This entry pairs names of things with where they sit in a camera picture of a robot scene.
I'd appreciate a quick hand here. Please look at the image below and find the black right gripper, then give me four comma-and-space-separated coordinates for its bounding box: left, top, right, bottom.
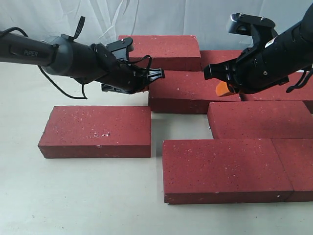
203, 50, 289, 97

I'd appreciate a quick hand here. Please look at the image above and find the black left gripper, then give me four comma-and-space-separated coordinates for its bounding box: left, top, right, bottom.
100, 64, 165, 94

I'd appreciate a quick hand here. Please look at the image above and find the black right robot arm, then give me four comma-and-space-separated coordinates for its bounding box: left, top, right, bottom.
203, 6, 313, 96

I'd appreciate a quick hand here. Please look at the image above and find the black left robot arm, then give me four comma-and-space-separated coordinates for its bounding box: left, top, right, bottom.
0, 28, 165, 94

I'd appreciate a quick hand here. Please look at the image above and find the large front red brick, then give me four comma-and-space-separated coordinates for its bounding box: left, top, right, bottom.
162, 139, 294, 205

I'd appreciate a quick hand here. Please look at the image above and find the wrinkled white backdrop cloth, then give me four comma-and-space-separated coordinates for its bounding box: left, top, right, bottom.
0, 0, 311, 50

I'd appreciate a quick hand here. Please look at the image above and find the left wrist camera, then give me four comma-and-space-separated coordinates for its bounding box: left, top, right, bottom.
105, 37, 134, 60

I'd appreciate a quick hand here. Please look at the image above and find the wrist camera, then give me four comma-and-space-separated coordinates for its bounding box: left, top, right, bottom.
105, 37, 134, 60
226, 13, 278, 48

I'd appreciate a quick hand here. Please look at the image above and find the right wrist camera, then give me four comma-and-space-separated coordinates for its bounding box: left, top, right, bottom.
226, 13, 278, 48

